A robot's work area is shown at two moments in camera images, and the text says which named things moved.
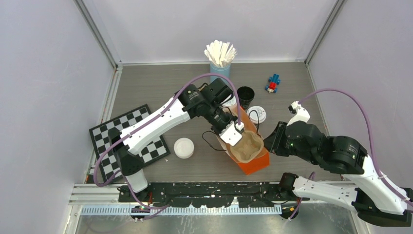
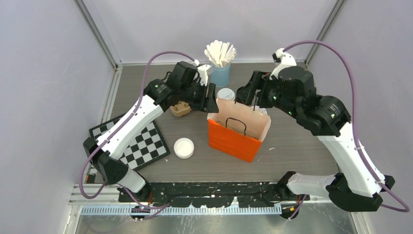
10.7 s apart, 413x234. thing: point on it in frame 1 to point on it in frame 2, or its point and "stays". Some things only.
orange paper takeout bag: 258,163 to 237,129
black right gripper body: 279,145 to 269,94
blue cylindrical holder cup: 225,70 stays
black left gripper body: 219,119 to 195,95
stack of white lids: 183,147 stays
